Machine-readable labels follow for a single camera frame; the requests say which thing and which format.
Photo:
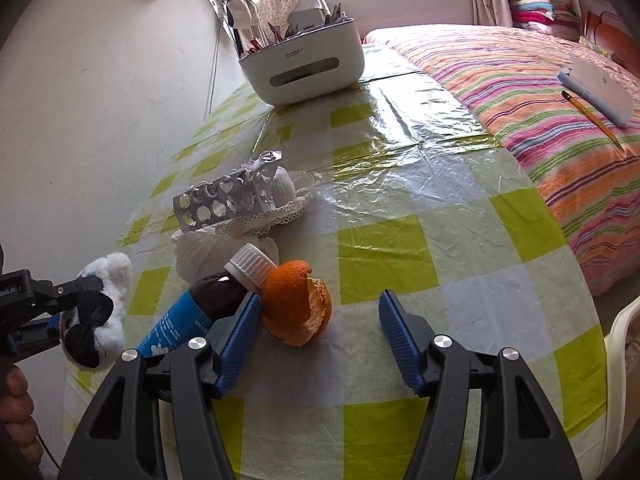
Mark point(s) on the white lace doily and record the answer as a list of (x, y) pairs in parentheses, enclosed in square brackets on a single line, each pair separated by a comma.
[(287, 190)]

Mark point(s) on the cream plastic bin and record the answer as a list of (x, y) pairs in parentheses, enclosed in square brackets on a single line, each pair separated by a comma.
[(622, 340)]

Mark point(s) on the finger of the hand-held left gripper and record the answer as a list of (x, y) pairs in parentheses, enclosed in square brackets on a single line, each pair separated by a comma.
[(65, 290), (35, 337)]

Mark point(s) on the bunch of coloured pencils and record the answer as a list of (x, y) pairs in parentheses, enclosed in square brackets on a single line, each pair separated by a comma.
[(277, 35)]

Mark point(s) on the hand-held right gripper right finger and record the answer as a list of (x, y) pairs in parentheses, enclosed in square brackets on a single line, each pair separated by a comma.
[(400, 345)]

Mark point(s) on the person's left hand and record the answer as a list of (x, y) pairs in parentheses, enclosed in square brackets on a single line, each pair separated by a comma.
[(17, 400)]

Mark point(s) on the silver blister pack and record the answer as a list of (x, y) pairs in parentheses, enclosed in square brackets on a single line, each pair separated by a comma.
[(215, 200)]

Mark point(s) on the floral pillow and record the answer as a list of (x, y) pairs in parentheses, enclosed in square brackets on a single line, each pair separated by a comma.
[(597, 47)]

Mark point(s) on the beige bag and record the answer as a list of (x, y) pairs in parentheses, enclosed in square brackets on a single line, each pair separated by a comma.
[(242, 20)]

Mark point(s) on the striped bed sheet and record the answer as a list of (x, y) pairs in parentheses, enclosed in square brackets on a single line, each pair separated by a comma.
[(525, 85)]

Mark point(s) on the wooden bed headboard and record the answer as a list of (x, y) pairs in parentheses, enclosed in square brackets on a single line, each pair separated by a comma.
[(615, 25)]

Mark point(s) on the brown bottle blue label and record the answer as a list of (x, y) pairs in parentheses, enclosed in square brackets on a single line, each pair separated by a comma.
[(220, 290)]

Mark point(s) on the yellow pencil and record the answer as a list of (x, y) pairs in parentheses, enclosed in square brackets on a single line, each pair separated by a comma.
[(590, 117)]

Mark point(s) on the grey pencil case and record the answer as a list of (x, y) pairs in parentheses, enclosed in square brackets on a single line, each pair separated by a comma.
[(600, 85)]

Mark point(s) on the orange peel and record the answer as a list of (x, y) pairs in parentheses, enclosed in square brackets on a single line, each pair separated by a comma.
[(290, 290)]

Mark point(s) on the white appliance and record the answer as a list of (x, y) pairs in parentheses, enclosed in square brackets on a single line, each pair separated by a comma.
[(310, 12)]

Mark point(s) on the white plush toy black bow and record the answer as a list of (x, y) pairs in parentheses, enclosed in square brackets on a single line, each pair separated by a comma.
[(112, 270)]

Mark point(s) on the white desk organizer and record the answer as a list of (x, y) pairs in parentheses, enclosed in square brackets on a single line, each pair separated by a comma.
[(300, 65)]

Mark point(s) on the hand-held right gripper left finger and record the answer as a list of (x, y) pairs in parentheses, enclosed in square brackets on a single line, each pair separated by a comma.
[(237, 345)]

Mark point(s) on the white tissue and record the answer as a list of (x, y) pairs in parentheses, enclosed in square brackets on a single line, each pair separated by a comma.
[(205, 255)]

